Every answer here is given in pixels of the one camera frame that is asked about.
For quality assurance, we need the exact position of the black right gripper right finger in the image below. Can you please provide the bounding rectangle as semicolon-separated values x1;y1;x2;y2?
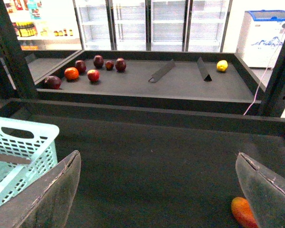
235;152;285;228

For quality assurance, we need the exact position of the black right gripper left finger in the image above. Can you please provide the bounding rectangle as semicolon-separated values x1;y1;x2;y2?
0;150;81;228

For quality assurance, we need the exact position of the light blue plastic basket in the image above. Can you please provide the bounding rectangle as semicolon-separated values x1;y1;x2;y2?
0;117;59;206

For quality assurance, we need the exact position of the brown basket handle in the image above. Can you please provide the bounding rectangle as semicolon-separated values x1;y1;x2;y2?
0;154;32;165

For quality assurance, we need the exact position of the small dark red apple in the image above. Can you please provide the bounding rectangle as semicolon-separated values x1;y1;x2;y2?
105;60;114;71

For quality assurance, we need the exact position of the orange mango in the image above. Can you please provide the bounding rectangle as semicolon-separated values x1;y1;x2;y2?
231;197;258;228

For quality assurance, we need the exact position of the orange fruit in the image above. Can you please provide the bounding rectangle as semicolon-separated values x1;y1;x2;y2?
64;67;79;81

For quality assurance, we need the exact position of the yellow lemon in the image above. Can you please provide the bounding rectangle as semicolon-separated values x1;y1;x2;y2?
217;60;228;72

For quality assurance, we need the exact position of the black triangular shelf divider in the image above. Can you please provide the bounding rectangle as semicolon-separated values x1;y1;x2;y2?
197;57;212;82
148;59;175;83

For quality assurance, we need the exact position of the white chest freezer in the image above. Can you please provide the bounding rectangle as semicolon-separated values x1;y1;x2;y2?
236;10;285;68

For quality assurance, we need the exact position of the white shelf with bottles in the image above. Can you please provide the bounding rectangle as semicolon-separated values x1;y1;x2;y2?
3;0;82;50

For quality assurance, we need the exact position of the glass door refrigerator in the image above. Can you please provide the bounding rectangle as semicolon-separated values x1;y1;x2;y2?
74;0;232;52

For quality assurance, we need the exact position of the black shelf upright post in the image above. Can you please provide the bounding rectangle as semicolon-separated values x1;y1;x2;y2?
0;0;38;99
258;41;285;117

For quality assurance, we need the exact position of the pink cable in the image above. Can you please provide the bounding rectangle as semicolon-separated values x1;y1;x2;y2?
243;14;285;116

